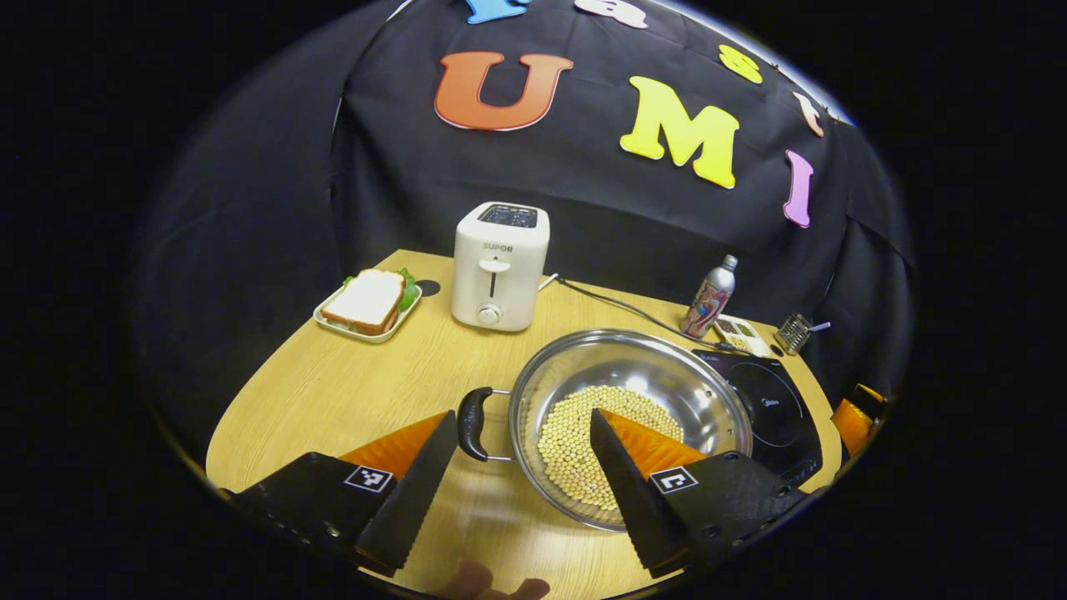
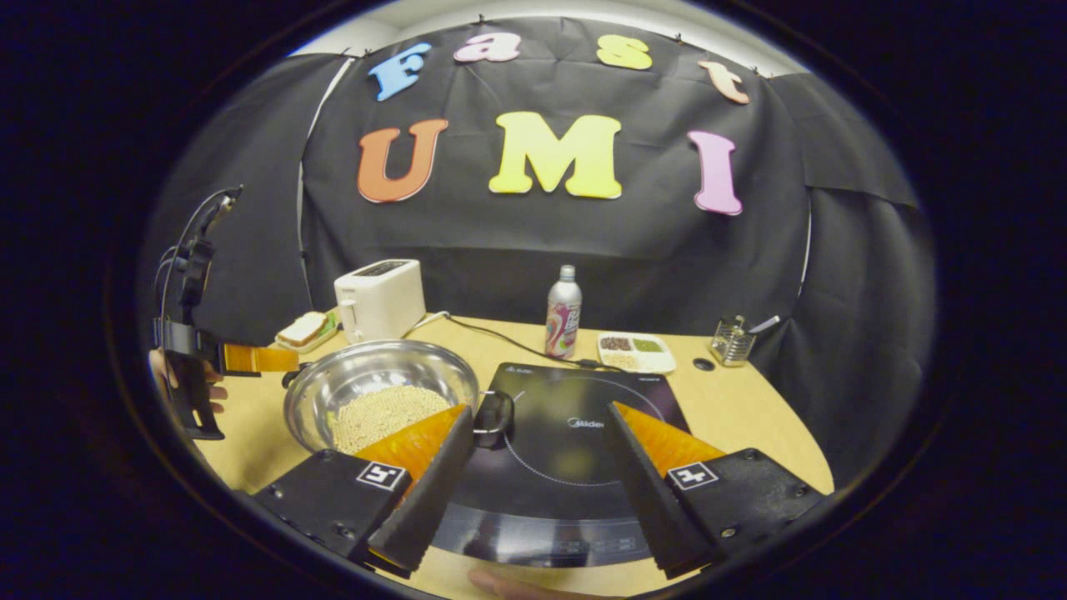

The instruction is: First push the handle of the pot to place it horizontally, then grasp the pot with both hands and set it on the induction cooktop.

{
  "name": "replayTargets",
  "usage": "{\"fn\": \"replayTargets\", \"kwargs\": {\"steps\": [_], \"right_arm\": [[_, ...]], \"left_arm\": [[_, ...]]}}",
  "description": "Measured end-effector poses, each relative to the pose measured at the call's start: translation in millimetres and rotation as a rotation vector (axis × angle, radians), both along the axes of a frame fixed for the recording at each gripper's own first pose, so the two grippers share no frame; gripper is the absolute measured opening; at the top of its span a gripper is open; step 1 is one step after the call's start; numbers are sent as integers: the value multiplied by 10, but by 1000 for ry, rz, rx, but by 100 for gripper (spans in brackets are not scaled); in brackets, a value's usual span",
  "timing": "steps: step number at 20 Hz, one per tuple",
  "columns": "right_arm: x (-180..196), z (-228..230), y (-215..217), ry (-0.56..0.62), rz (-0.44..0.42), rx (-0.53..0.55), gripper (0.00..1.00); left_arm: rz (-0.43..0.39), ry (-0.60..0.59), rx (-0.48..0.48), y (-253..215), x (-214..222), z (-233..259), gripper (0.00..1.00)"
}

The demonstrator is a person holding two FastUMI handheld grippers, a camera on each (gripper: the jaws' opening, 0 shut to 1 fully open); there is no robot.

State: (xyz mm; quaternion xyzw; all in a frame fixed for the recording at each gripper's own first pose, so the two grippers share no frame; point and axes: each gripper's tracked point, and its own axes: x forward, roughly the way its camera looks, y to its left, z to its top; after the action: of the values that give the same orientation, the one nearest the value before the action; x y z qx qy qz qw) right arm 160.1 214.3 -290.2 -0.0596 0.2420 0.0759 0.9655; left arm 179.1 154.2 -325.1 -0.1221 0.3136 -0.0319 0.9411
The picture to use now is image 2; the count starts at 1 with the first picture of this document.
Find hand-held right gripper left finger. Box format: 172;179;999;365
250;404;476;580

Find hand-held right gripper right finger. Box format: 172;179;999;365
604;401;826;580

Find black induction cooktop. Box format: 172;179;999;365
429;362;693;569

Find stainless steel pot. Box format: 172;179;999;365
282;339;516;455

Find small green plate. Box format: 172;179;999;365
275;321;341;354

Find soybeans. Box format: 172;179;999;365
332;385;451;455

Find white divided bean tray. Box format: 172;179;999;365
596;332;677;375

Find white toaster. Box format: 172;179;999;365
334;259;427;345

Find silver pink-label bottle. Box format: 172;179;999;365
545;265;583;360

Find black backdrop cloth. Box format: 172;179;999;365
138;17;939;493

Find black power cable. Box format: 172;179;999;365
447;312;601;370

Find metal wire utensil holder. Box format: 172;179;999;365
710;315;757;368

